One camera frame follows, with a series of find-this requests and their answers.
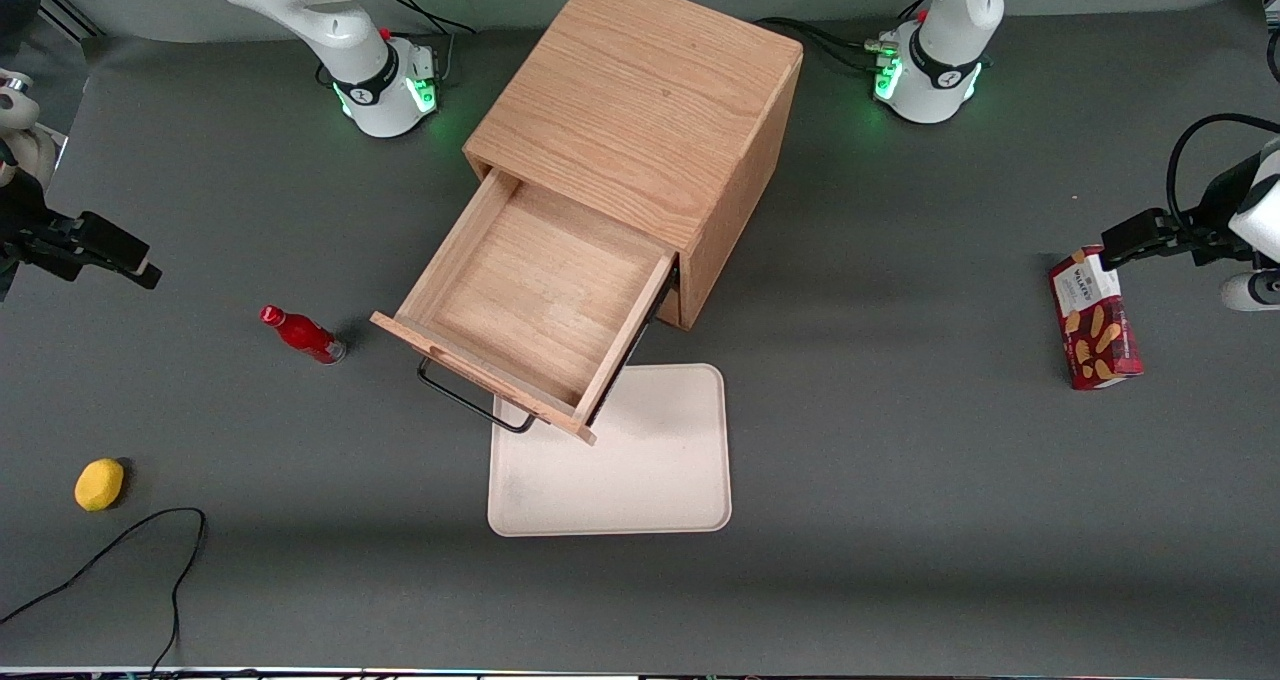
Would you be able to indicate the beige plastic tray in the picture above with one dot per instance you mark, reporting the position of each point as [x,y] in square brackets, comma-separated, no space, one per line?
[660,460]

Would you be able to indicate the wooden drawer cabinet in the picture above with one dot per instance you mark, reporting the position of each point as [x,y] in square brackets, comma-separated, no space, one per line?
[650,90]

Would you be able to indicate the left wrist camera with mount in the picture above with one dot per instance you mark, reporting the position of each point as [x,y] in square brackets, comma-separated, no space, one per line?
[1250,292]

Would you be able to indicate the yellow lemon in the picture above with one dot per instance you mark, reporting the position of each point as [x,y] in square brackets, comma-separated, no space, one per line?
[99,485]

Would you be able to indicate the red tartan shortbread box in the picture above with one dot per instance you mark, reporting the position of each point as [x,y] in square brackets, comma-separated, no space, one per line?
[1095,330]

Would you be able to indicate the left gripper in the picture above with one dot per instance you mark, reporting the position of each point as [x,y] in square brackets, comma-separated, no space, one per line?
[1211,203]

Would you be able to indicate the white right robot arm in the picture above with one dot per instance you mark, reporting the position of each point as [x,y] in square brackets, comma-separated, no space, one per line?
[340,20]

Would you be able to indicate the red bottle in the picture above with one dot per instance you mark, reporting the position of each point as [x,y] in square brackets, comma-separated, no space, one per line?
[305,335]

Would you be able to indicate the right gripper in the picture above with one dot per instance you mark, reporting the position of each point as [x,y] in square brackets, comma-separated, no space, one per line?
[22,222]

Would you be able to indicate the aluminium frame rail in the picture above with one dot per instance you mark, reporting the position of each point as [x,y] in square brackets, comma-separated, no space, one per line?
[70,18]

